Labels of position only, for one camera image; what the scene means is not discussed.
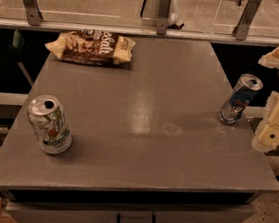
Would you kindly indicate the silver blue redbull can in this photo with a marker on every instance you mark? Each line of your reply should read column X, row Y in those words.
column 245, row 90

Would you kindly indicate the white green soda can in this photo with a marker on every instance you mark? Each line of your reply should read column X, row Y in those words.
column 46, row 115

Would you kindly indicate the grey cabinet drawer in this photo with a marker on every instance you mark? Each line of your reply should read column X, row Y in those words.
column 42, row 213

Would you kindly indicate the brown chip bag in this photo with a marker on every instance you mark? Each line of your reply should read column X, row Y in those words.
column 92, row 47

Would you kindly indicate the right metal rail bracket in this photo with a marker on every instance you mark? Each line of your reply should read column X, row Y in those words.
column 240, row 32

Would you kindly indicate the metal rail bracket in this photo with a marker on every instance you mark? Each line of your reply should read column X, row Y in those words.
column 34, row 17
column 163, row 14
column 240, row 32

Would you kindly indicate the middle metal rail bracket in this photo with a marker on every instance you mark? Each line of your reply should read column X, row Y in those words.
column 163, row 14

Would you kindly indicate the left metal rail bracket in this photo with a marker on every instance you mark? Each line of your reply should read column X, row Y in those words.
column 34, row 17

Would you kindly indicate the horizontal metal rail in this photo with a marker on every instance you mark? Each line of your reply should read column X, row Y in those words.
column 146, row 32

